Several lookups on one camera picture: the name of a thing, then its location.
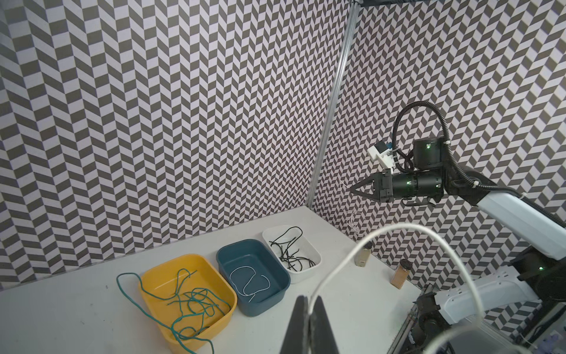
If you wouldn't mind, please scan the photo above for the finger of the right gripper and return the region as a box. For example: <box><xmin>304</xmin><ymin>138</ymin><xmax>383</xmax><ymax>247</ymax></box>
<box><xmin>349</xmin><ymin>187</ymin><xmax>382</xmax><ymax>202</ymax></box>
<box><xmin>349</xmin><ymin>172</ymin><xmax>383</xmax><ymax>190</ymax></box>

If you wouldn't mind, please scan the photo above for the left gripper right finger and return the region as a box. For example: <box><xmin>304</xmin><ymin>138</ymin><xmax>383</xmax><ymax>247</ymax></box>
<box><xmin>310</xmin><ymin>296</ymin><xmax>339</xmax><ymax>354</ymax></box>

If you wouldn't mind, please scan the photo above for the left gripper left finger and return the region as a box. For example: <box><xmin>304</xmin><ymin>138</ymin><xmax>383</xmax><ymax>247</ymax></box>
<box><xmin>279</xmin><ymin>296</ymin><xmax>309</xmax><ymax>354</ymax></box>

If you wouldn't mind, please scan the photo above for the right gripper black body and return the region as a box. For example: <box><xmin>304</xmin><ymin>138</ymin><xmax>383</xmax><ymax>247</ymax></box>
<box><xmin>381</xmin><ymin>171</ymin><xmax>445</xmax><ymax>202</ymax></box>

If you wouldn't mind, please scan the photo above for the cable bundle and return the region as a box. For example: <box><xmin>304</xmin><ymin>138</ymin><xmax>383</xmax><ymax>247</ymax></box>
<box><xmin>308</xmin><ymin>223</ymin><xmax>532</xmax><ymax>354</ymax></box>

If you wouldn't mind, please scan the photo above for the white cable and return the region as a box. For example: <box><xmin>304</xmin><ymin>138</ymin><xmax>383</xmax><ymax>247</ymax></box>
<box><xmin>228</xmin><ymin>265</ymin><xmax>271</xmax><ymax>304</ymax></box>

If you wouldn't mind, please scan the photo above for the black cable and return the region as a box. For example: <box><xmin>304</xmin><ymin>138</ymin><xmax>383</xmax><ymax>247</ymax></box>
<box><xmin>269</xmin><ymin>226</ymin><xmax>318</xmax><ymax>271</ymax></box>

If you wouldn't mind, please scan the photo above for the green cable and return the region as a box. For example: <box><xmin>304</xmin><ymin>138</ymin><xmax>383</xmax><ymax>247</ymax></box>
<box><xmin>167</xmin><ymin>267</ymin><xmax>233</xmax><ymax>342</ymax></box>
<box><xmin>116</xmin><ymin>271</ymin><xmax>215</xmax><ymax>354</ymax></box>

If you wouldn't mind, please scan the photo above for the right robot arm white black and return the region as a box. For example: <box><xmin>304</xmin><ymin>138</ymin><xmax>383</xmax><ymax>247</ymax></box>
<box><xmin>349</xmin><ymin>101</ymin><xmax>565</xmax><ymax>310</ymax></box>

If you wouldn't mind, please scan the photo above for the spice jar black lid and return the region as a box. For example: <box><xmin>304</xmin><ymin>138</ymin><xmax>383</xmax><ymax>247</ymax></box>
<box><xmin>390</xmin><ymin>259</ymin><xmax>413</xmax><ymax>289</ymax></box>
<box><xmin>355</xmin><ymin>241</ymin><xmax>374</xmax><ymax>267</ymax></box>

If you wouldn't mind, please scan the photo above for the dark teal plastic bin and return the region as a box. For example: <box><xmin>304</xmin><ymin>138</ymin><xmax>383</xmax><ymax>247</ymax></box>
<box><xmin>216</xmin><ymin>239</ymin><xmax>290</xmax><ymax>317</ymax></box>

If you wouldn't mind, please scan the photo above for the white plastic bin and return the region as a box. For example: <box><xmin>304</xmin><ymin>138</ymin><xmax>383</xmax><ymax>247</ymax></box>
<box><xmin>262</xmin><ymin>225</ymin><xmax>322</xmax><ymax>284</ymax></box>

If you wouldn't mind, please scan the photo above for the yellow plastic bin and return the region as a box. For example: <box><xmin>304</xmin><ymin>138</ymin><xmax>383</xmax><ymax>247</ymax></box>
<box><xmin>139</xmin><ymin>255</ymin><xmax>237</xmax><ymax>353</ymax></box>

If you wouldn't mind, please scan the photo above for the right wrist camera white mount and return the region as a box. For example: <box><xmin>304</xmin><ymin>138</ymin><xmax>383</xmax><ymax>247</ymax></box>
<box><xmin>367</xmin><ymin>141</ymin><xmax>394</xmax><ymax>171</ymax></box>

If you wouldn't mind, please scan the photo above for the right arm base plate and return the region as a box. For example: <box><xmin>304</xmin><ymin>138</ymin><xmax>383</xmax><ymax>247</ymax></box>
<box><xmin>387</xmin><ymin>284</ymin><xmax>451</xmax><ymax>354</ymax></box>

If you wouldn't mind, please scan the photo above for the right corner aluminium post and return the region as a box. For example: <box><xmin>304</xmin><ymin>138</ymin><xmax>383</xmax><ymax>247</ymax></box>
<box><xmin>306</xmin><ymin>1</ymin><xmax>363</xmax><ymax>209</ymax></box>

